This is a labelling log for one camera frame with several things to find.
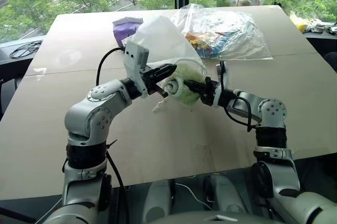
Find grey robot torso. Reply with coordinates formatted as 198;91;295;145
155;209;266;224

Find grey right robot leg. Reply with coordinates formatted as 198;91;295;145
206;174;250;221

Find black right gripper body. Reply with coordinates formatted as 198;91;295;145
199;76;220;106

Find black coiled cables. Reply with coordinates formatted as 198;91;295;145
9;40;44;59

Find grey left robot leg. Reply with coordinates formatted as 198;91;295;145
142;180;173;224

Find clear bag of colourful toys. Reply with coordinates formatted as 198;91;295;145
170;3;273;61

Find white translucent drawstring bag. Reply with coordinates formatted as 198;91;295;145
125;15;208;113

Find white rope bundle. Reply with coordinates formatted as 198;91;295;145
304;19;328;34

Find grey robot leg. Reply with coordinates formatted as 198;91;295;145
142;180;173;224
206;174;250;221

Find yellow crumpled bag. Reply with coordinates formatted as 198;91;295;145
289;9;309;33

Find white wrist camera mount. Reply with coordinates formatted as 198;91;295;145
123;40;150;100
212;60;229;109

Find black side desk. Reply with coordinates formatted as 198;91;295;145
0;40;45;122
302;30;337;73

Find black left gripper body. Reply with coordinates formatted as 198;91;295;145
143;66;164;96

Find white green towel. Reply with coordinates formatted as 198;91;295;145
161;66;206;108

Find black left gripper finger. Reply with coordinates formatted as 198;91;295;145
155;64;177;78
153;83;169;98

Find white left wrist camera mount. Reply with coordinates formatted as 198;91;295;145
123;40;150;100

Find thin white wire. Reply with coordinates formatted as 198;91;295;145
174;173;220;212

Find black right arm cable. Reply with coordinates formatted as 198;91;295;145
223;90;261;133

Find purple white package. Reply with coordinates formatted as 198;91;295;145
112;16;144;48

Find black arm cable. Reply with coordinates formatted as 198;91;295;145
95;47;126;88
223;90;261;133

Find black small device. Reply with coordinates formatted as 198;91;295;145
325;22;337;35

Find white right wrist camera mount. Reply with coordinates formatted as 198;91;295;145
212;60;229;109

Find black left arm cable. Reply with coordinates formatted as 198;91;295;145
95;47;126;88

